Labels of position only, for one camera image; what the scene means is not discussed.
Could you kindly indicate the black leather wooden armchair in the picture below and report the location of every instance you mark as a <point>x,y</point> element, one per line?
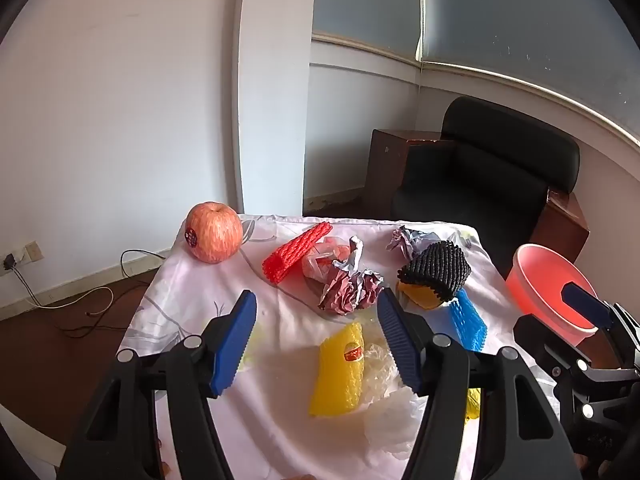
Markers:
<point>475,185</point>

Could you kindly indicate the white wall socket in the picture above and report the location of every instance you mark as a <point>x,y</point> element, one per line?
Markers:
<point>35,251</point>

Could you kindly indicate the black foam fruit net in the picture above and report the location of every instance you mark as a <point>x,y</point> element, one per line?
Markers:
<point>440,270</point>

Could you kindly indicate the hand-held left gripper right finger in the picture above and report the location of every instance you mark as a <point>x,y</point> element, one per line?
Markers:
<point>400,340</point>

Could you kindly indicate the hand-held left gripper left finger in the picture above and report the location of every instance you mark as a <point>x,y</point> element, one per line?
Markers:
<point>235,345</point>

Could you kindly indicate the orange peel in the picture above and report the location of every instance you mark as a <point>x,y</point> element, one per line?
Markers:
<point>422,297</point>

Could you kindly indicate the floral pink tablecloth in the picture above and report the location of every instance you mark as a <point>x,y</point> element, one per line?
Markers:
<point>280,320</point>

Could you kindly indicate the blue foam fruit net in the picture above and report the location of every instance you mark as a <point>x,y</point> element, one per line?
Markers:
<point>467,322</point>

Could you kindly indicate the black power plug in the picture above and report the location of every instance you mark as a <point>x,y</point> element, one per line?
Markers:
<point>9,261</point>

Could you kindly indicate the clear plastic bag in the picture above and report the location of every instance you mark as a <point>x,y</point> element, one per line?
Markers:
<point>380,370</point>

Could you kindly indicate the printed paper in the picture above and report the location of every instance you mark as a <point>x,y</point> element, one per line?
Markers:
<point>407,242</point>
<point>350,290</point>

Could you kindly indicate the red foam fruit net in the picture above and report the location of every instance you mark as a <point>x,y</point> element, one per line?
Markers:
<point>292,255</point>

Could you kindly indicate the translucent plastic bag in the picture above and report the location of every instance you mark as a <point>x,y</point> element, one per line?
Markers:
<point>325,255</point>

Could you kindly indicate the red apple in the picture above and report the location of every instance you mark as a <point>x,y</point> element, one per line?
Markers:
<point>215,232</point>

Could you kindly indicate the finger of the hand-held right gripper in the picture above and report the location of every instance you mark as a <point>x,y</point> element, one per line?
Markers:
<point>587,306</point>
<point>547,342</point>

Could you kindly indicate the yellow foam fruit net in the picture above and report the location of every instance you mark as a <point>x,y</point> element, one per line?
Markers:
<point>335,380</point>

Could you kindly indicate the pink plastic bucket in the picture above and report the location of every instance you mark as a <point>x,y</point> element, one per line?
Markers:
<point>540,285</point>

